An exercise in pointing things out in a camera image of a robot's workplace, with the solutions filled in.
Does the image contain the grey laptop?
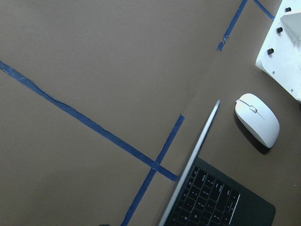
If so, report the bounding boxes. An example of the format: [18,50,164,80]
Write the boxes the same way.
[159,101,276,226]

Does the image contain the white computer mouse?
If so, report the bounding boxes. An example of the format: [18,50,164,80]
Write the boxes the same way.
[235,93,280,148]

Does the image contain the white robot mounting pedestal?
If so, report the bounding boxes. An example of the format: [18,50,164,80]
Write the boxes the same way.
[255,0,301,102]

